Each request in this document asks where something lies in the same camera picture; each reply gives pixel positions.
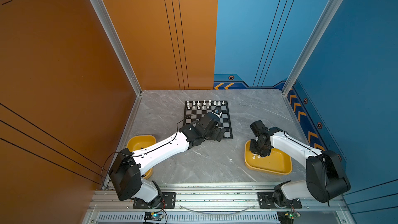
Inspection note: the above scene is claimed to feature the yellow tray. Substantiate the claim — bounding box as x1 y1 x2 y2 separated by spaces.
244 141 293 175
126 135 157 179

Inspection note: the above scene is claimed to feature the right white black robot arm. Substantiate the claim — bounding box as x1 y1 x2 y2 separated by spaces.
249 120 351 208

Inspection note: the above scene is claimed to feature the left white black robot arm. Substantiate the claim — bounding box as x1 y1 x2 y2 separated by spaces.
108 107 225 207

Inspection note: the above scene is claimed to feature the right green circuit board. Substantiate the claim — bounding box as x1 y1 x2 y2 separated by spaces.
277 212 301 224

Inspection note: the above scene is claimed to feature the green circuit board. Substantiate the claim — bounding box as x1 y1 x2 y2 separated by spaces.
144 212 165 224
277 212 301 224

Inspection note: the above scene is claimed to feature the left green circuit board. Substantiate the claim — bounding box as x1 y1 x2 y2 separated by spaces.
144 212 165 224

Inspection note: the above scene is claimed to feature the black white chessboard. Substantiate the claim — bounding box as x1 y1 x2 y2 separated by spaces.
183 100 233 140

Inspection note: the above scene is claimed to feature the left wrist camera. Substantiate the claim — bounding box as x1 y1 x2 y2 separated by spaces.
212 106 222 117

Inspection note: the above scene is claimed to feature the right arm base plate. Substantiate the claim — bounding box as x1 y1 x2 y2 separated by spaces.
257 191 302 209

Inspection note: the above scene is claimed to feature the aluminium front frame rail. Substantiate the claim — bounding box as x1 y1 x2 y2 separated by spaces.
83 182 355 224

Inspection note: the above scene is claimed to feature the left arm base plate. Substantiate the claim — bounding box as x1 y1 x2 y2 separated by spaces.
133 192 176 209

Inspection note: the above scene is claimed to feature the right aluminium corner post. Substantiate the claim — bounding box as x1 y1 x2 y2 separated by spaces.
282 0 343 96

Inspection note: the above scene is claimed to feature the aluminium corner post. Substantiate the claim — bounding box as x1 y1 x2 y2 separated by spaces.
90 0 143 96
282 0 343 96

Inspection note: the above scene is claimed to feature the left aluminium corner post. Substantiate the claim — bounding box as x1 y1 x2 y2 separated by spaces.
90 0 143 96

